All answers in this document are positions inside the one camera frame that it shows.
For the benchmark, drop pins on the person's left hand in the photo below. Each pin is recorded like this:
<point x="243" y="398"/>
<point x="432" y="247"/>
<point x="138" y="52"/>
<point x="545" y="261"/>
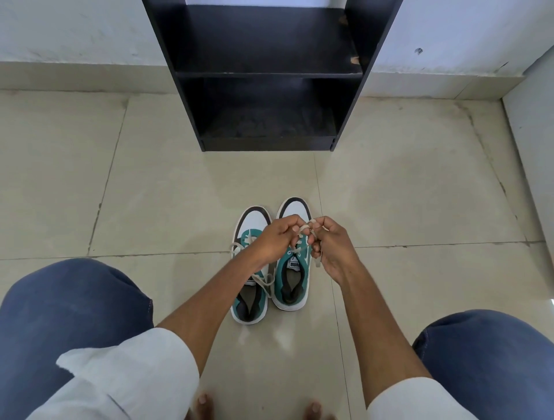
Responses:
<point x="275" y="242"/>

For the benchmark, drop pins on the person's left leg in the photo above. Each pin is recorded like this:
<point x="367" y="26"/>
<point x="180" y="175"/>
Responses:
<point x="65" y="311"/>

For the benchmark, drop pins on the teal white sneaker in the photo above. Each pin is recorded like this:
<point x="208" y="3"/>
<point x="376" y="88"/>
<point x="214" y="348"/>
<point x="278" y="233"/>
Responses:
<point x="249" y="309"/>
<point x="291" y="212"/>

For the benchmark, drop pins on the white shoelace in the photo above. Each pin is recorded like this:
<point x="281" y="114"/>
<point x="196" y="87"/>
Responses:
<point x="261" y="282"/>
<point x="318" y="262"/>

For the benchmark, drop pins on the person's left forearm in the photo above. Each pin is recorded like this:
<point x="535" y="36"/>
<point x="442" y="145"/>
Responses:
<point x="216" y="307"/>

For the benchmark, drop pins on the black wooden shelf unit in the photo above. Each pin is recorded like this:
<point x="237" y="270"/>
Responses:
<point x="264" y="41"/>

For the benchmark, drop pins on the person's right leg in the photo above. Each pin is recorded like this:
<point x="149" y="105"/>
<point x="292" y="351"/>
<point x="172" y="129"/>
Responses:
<point x="493" y="359"/>

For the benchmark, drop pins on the person's foot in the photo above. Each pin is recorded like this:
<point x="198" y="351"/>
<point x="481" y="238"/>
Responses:
<point x="202" y="406"/>
<point x="318" y="411"/>

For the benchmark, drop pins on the white right shirt sleeve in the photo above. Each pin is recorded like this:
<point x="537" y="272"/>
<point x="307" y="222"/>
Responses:
<point x="415" y="402"/>

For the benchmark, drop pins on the white left shirt sleeve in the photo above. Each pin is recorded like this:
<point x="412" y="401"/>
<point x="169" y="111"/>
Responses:
<point x="130" y="376"/>

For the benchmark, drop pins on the person's right hand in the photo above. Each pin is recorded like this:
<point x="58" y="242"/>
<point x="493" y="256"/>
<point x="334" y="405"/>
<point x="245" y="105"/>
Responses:
<point x="339" y="255"/>

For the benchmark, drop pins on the person's right forearm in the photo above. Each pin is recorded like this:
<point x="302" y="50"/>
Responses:
<point x="376" y="333"/>

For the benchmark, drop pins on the person's right fingers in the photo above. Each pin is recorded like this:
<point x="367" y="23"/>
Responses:
<point x="317" y="246"/>

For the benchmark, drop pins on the person's leg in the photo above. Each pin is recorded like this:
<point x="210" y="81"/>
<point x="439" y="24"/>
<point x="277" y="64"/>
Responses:
<point x="65" y="311"/>
<point x="493" y="359"/>

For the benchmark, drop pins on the person's right foot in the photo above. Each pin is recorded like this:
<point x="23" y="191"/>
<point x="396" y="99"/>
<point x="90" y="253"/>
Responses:
<point x="318" y="411"/>

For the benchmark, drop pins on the person's left fingers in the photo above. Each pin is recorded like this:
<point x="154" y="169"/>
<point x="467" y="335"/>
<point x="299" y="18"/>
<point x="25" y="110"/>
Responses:
<point x="298" y="229"/>

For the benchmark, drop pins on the person's left foot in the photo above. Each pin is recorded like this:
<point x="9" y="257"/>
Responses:
<point x="202" y="406"/>

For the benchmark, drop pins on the white shirt sleeve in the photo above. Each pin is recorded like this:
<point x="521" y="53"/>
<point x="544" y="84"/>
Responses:
<point x="415" y="402"/>
<point x="130" y="376"/>

